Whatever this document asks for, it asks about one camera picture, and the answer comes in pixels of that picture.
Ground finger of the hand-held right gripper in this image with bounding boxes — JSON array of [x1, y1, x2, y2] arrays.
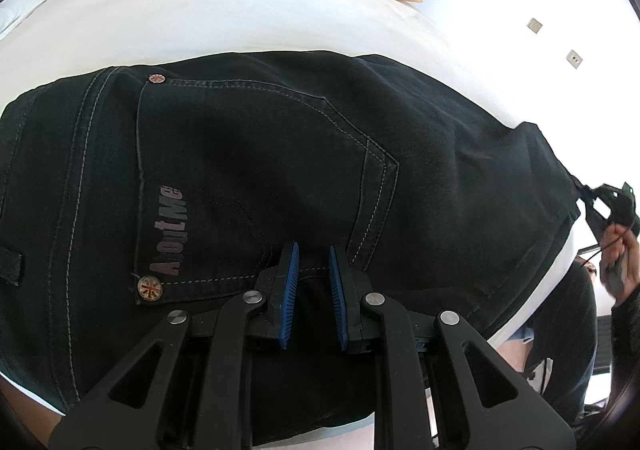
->
[[577, 184, 612, 237]]

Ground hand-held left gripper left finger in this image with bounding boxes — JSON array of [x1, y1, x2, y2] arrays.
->
[[48, 241, 301, 450]]

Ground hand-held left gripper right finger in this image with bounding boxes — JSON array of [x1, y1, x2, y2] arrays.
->
[[327, 243, 578, 450]]

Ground black denim pants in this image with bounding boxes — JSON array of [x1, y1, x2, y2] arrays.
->
[[0, 52, 587, 433]]

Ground person's right forearm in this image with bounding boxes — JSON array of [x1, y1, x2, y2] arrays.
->
[[611, 283, 640, 383]]

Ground person's right hand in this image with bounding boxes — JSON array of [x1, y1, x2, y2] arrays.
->
[[597, 223, 640, 307]]

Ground white bed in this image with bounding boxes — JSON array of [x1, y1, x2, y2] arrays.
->
[[0, 0, 583, 450]]

